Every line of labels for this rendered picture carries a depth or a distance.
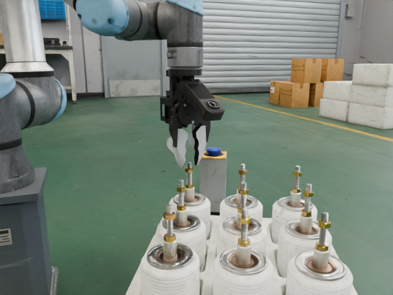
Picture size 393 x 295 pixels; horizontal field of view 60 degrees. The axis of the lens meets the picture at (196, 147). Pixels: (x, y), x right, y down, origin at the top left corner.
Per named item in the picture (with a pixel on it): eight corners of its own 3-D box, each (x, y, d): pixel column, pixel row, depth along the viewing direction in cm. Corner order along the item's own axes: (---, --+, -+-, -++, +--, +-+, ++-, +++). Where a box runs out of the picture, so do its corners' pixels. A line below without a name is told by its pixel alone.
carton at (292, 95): (307, 107, 430) (310, 83, 423) (291, 107, 423) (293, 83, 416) (294, 104, 458) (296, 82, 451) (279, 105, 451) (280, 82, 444)
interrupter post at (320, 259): (330, 267, 53) (332, 248, 52) (324, 274, 51) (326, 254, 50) (314, 261, 54) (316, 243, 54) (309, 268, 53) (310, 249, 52)
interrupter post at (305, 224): (314, 233, 63) (316, 216, 63) (303, 235, 63) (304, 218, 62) (306, 227, 66) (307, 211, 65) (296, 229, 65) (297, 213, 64)
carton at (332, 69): (342, 82, 441) (344, 58, 433) (326, 82, 434) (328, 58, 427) (327, 81, 468) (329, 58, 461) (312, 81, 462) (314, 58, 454)
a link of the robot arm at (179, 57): (210, 47, 70) (176, 46, 66) (210, 70, 71) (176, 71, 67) (190, 48, 76) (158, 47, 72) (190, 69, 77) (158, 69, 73)
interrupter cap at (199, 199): (166, 202, 77) (166, 199, 77) (185, 192, 83) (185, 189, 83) (194, 210, 73) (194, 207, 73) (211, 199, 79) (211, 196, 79)
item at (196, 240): (158, 290, 75) (155, 214, 71) (200, 285, 77) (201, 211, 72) (161, 322, 66) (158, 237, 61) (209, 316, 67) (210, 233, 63)
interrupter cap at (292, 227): (335, 237, 62) (335, 234, 62) (299, 244, 60) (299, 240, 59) (310, 219, 69) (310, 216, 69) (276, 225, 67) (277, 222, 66)
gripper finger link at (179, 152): (171, 163, 79) (176, 123, 78) (185, 169, 74) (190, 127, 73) (159, 163, 77) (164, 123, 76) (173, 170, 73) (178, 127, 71)
